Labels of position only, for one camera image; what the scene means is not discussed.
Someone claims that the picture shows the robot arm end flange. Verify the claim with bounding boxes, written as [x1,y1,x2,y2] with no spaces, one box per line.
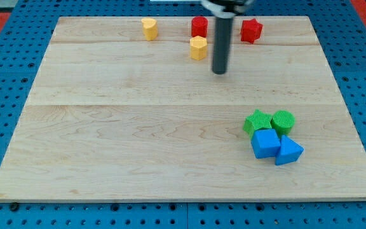
[200,0,255,19]

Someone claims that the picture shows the blue cube block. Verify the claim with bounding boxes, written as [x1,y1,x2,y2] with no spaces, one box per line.
[251,128,281,159]

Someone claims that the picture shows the yellow hexagon block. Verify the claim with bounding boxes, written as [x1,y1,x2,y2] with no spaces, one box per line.
[190,36,208,60]

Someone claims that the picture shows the wooden board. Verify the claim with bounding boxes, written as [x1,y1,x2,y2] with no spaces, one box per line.
[0,16,366,203]

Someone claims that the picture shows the green star block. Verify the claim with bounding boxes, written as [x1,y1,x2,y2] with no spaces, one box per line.
[243,109,272,139]

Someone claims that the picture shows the red cylinder block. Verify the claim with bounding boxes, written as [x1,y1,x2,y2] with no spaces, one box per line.
[191,16,208,38]

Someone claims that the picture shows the yellow heart block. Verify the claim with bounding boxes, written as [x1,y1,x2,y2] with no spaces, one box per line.
[141,17,158,41]

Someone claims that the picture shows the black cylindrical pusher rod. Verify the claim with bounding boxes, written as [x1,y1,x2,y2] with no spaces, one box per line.
[212,17,233,74]

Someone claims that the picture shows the green cylinder block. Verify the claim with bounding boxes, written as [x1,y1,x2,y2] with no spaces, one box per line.
[271,110,295,137]

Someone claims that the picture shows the red star block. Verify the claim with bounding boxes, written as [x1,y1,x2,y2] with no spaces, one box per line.
[240,18,263,44]

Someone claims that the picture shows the blue triangle block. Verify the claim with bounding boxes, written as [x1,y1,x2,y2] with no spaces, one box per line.
[274,135,304,165]

